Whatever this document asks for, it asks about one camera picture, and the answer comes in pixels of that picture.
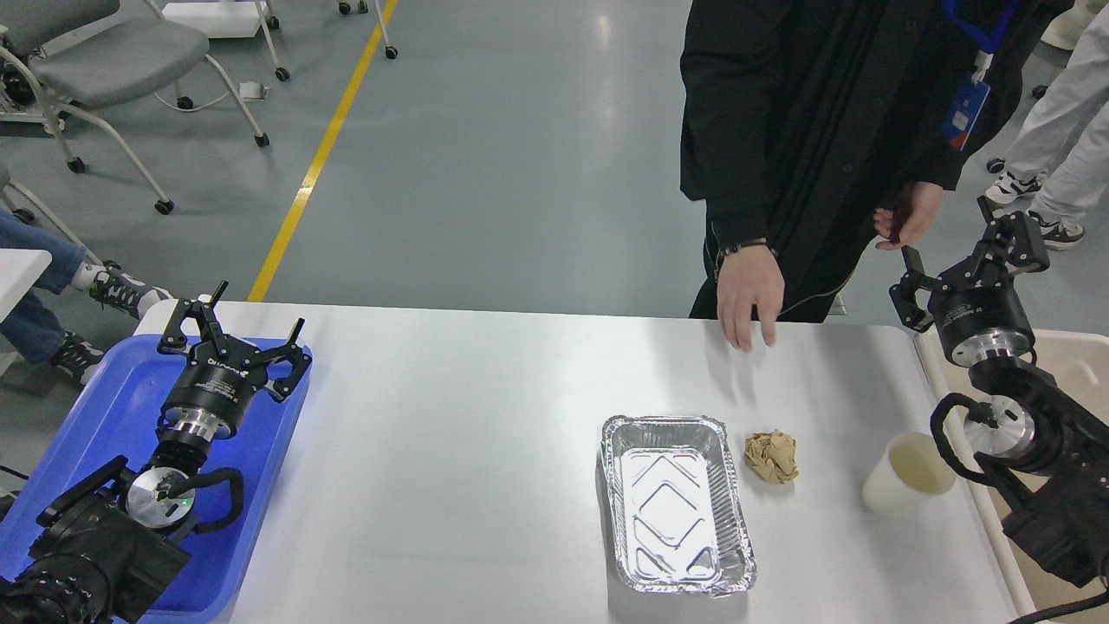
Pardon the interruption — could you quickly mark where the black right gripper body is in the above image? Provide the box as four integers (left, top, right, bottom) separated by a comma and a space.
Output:
928, 277, 1036, 367

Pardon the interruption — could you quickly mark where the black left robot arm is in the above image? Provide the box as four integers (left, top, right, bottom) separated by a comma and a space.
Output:
3, 284, 313, 623

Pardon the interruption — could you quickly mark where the blue lanyard badge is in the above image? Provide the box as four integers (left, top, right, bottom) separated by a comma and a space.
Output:
940, 1, 1020, 152

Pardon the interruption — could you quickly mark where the white side table corner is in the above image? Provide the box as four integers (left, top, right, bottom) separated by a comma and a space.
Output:
0, 249, 52, 321

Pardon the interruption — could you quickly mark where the blue plastic tray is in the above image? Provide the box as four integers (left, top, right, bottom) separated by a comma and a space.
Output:
1, 335, 311, 623

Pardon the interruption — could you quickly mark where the aluminium foil tray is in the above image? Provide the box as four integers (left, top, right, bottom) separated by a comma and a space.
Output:
600, 415, 757, 597

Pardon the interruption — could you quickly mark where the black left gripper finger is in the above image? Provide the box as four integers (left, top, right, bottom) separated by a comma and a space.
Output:
157, 280, 230, 355
256, 317, 313, 403

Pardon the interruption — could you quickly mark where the person in white trousers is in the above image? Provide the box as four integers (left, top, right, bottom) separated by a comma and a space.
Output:
983, 8, 1108, 250

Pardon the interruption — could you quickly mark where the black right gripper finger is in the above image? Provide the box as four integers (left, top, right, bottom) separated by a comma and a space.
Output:
891, 246, 945, 333
945, 195, 1050, 291

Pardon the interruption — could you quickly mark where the white paper cup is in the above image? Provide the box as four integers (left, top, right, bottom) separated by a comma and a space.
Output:
862, 432, 957, 516

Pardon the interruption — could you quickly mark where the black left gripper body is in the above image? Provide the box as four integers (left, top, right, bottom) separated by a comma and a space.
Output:
161, 342, 269, 439

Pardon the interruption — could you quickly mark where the beige plastic bin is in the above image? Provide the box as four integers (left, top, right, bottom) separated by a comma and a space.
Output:
914, 330, 1108, 615

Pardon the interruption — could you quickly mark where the crumpled brown paper ball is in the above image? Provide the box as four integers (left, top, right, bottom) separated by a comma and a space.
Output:
744, 430, 800, 484

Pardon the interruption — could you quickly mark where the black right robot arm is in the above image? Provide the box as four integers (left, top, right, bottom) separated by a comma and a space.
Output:
891, 197, 1108, 623

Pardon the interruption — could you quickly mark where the person's right hand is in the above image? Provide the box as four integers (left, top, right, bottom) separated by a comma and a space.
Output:
718, 242, 785, 352

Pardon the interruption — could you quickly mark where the person in black clothes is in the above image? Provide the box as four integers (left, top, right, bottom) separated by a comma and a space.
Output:
680, 1, 1071, 323

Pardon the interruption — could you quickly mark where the grey office chair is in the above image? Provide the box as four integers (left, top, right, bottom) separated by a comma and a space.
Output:
1, 1, 269, 216

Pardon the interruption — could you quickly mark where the person's left hand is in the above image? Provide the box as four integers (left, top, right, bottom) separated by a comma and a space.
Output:
872, 182, 945, 250

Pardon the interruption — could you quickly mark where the seated person in jeans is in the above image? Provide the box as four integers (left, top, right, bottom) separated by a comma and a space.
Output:
0, 208, 172, 387

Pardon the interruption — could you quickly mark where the white wheeled table base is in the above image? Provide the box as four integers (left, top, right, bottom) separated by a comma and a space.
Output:
161, 0, 399, 83

